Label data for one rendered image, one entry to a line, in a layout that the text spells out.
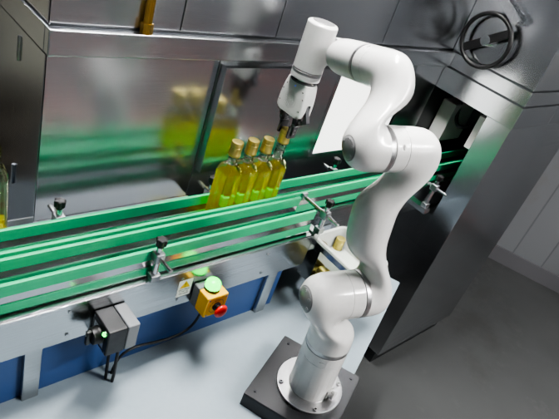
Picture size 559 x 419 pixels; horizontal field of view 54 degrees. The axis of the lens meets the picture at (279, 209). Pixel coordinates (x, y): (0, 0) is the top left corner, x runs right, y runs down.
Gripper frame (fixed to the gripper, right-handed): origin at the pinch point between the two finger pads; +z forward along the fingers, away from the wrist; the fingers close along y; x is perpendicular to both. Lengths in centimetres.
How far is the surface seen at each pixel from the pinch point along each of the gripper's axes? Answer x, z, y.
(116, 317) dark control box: -57, 36, 20
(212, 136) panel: -16.2, 8.5, -12.1
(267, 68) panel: -2.8, -12.9, -12.2
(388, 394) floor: 95, 136, 37
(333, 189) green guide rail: 28.8, 23.6, 3.8
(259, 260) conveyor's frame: -9.6, 35.5, 15.3
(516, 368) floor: 187, 136, 64
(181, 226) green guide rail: -34.2, 23.8, 6.3
